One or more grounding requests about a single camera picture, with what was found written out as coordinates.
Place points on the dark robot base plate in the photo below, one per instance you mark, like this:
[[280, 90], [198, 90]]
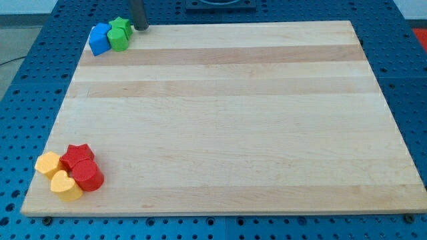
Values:
[[196, 5]]

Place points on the green star block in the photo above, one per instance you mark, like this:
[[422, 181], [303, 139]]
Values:
[[123, 24]]

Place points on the yellow heart block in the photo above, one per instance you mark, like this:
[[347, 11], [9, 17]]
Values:
[[65, 187]]

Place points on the red star block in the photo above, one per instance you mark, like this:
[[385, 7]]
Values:
[[75, 154]]

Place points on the red cylinder block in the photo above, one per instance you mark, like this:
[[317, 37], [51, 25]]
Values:
[[88, 175]]

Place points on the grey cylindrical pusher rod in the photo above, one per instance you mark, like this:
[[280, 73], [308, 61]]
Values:
[[138, 13]]

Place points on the green cylinder block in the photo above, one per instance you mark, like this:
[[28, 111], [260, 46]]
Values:
[[117, 39]]

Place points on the yellow hexagon block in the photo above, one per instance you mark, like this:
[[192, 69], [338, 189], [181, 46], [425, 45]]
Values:
[[48, 164]]

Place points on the wooden board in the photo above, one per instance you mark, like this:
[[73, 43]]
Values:
[[233, 119]]

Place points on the blue cube block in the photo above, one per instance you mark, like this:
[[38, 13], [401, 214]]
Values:
[[98, 40]]

